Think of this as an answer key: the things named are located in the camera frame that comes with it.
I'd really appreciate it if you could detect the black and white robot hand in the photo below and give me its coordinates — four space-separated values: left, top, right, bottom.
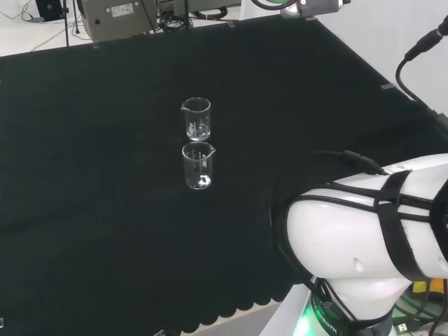
279 0 352 19

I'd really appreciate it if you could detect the clear glass beaker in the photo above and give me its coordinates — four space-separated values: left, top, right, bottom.
180 97 212 142
181 141 217 190

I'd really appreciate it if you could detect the grey equipment box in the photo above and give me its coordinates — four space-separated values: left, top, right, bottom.
77 0 161 39

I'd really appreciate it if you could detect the black tripod leg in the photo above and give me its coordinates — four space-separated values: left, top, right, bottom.
71 0 82 36

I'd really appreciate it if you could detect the blue tripod leg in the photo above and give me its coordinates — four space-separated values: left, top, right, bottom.
62 0 70 48

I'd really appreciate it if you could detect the black laptop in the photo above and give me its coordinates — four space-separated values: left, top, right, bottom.
34 0 67 22

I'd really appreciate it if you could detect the black bench cloth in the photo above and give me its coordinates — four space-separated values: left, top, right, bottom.
0 17 448 334

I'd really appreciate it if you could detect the green cable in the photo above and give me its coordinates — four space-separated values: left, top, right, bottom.
251 0 298 10

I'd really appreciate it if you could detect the thick black cable with plug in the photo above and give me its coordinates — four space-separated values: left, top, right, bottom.
395 13 448 124

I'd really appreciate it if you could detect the black cable bundle on arm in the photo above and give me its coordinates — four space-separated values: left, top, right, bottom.
269 149 390 281

